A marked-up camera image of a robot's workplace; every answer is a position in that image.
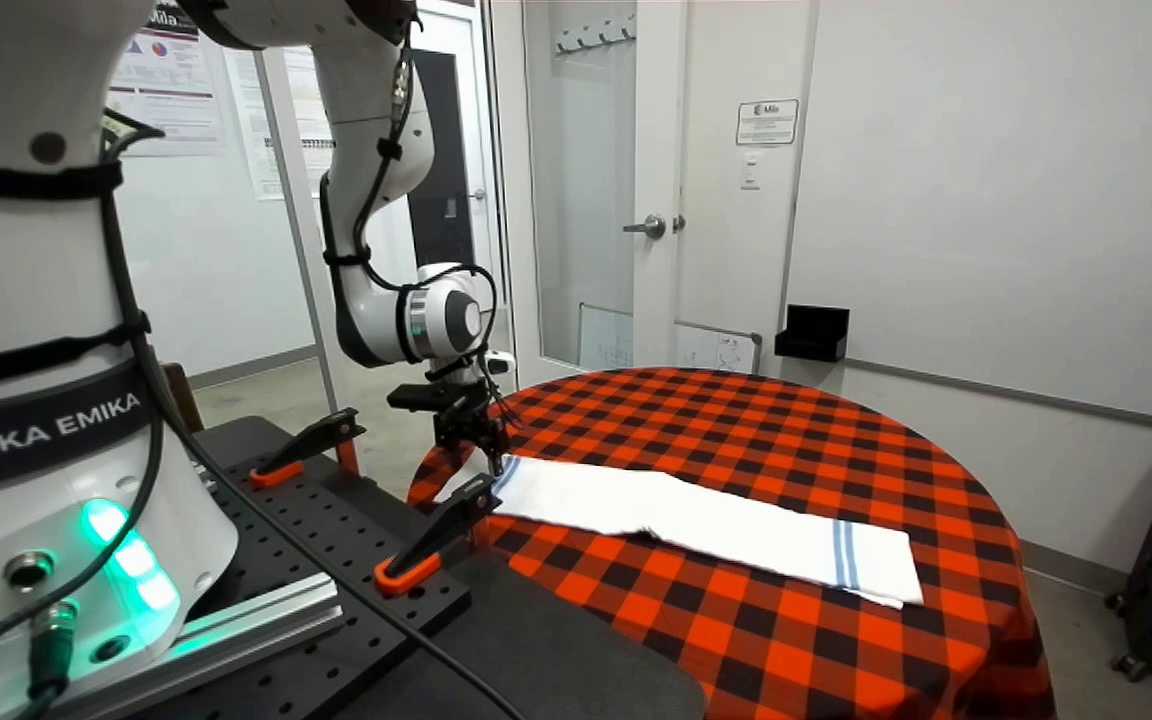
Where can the small leaning whiteboard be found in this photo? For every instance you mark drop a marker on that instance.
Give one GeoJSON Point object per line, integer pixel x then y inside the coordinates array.
{"type": "Point", "coordinates": [719, 349]}

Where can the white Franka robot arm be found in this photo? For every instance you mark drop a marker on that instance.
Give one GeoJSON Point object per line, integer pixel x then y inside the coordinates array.
{"type": "Point", "coordinates": [16, 401]}

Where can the white towel with blue stripes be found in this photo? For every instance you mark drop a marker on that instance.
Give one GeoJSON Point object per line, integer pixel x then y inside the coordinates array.
{"type": "Point", "coordinates": [709, 521]}

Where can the black perforated mounting board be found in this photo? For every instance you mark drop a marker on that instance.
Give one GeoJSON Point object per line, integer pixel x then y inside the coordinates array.
{"type": "Point", "coordinates": [323, 547]}

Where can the large wall whiteboard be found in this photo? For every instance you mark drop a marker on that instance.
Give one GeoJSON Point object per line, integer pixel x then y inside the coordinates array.
{"type": "Point", "coordinates": [1001, 185]}

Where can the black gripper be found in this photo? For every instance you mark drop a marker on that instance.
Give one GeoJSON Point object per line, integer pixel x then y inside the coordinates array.
{"type": "Point", "coordinates": [465, 411]}

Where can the orange black bar clamp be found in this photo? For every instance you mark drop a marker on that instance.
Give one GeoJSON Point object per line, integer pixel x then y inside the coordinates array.
{"type": "Point", "coordinates": [437, 533]}
{"type": "Point", "coordinates": [308, 446]}

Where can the white wall sign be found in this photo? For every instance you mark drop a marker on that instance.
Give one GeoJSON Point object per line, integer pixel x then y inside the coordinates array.
{"type": "Point", "coordinates": [768, 122]}

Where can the paper notice on window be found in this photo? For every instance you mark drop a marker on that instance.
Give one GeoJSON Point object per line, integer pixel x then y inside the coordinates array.
{"type": "Point", "coordinates": [168, 94]}

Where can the black wall tray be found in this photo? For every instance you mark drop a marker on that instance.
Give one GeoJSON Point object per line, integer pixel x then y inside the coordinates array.
{"type": "Point", "coordinates": [814, 332]}

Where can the white light switch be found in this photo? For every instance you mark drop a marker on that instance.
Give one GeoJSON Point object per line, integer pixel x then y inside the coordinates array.
{"type": "Point", "coordinates": [748, 177]}

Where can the white door with glass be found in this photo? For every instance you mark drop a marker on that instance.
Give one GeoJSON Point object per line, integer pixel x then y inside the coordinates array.
{"type": "Point", "coordinates": [660, 135]}

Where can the wall coat hook rack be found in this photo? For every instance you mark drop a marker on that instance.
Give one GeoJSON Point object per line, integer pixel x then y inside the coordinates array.
{"type": "Point", "coordinates": [596, 38]}

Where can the orange black plaid tablecloth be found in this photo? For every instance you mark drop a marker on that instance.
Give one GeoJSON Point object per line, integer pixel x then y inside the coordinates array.
{"type": "Point", "coordinates": [760, 427]}

